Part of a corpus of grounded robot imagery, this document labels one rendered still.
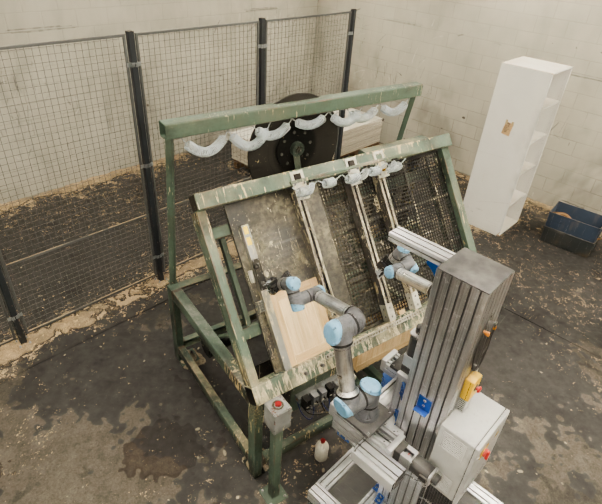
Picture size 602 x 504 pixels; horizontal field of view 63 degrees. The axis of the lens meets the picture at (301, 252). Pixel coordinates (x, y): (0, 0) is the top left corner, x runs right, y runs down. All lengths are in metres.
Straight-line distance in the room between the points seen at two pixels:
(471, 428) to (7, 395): 3.49
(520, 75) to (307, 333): 4.13
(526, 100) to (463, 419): 4.32
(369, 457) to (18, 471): 2.48
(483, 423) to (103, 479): 2.54
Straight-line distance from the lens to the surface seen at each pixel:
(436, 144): 4.05
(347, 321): 2.40
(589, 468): 4.52
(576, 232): 6.89
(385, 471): 2.75
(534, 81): 6.23
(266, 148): 3.56
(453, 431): 2.64
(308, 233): 3.20
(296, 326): 3.19
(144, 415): 4.18
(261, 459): 3.63
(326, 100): 3.66
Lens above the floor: 3.24
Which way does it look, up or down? 34 degrees down
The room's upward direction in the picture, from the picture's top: 4 degrees clockwise
